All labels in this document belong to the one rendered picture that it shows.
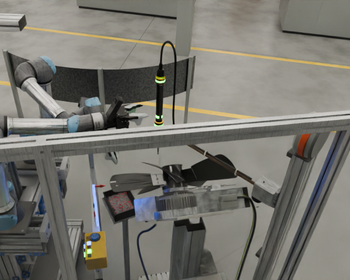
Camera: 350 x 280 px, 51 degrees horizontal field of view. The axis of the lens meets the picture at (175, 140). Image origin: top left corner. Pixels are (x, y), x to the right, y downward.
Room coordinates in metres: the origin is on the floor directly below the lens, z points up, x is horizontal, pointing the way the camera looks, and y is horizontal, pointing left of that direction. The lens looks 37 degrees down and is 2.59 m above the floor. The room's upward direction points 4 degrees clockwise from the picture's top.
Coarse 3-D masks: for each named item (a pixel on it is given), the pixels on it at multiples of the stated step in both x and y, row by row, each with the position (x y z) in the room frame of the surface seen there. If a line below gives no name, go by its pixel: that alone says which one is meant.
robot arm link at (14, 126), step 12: (0, 120) 1.29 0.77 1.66; (12, 120) 1.32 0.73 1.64; (24, 120) 1.34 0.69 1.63; (36, 120) 1.36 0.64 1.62; (48, 120) 1.38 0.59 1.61; (60, 120) 1.41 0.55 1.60; (12, 132) 1.29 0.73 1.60; (24, 132) 1.31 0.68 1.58; (36, 132) 1.33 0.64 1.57; (48, 132) 1.35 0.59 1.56; (60, 132) 1.37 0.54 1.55
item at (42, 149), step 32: (128, 128) 0.75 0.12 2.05; (160, 128) 0.76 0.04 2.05; (192, 128) 0.77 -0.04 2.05; (224, 128) 0.78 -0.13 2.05; (256, 128) 0.80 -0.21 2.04; (288, 128) 0.82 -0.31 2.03; (320, 128) 0.85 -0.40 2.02; (0, 160) 0.63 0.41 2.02; (320, 192) 0.87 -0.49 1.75; (64, 224) 0.66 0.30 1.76; (64, 256) 0.67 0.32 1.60
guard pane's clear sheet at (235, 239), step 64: (0, 192) 0.64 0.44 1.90; (64, 192) 0.68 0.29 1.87; (128, 192) 0.73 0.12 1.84; (192, 192) 0.78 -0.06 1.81; (256, 192) 0.83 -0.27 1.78; (0, 256) 0.63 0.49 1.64; (128, 256) 0.73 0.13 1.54; (192, 256) 0.78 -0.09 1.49; (256, 256) 0.85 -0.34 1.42; (320, 256) 0.92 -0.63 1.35
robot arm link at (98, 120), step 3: (93, 114) 1.35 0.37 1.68; (96, 114) 1.35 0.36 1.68; (99, 114) 1.35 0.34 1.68; (93, 117) 1.33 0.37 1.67; (96, 117) 1.34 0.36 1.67; (99, 117) 1.34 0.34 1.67; (102, 117) 1.35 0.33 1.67; (93, 120) 1.32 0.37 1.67; (96, 120) 1.33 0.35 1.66; (99, 120) 1.33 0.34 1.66; (102, 120) 1.34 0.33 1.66; (96, 123) 1.32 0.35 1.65; (99, 123) 1.32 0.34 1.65; (102, 123) 1.33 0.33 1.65; (96, 126) 1.32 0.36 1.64; (99, 126) 1.32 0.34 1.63; (102, 126) 1.33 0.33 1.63
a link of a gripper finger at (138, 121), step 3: (129, 114) 1.39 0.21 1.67; (132, 114) 1.39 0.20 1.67; (135, 114) 1.39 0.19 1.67; (138, 114) 1.39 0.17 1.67; (141, 114) 1.39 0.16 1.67; (144, 114) 1.40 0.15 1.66; (147, 114) 1.41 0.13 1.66; (138, 117) 1.38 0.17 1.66; (141, 117) 1.38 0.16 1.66; (144, 117) 1.39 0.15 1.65; (129, 120) 1.38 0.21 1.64; (132, 120) 1.39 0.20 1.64; (135, 120) 1.39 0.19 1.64; (138, 120) 1.39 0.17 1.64; (141, 120) 1.39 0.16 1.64; (138, 123) 1.39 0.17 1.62
